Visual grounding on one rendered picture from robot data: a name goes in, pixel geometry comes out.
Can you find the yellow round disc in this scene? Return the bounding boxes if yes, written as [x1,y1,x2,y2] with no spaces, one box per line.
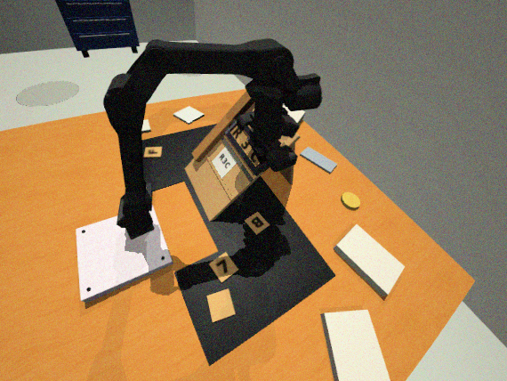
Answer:
[341,192,360,210]

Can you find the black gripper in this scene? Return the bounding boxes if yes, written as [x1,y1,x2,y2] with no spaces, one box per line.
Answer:
[237,111,298,172]

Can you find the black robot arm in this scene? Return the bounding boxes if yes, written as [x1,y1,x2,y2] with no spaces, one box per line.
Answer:
[103,38,323,239]

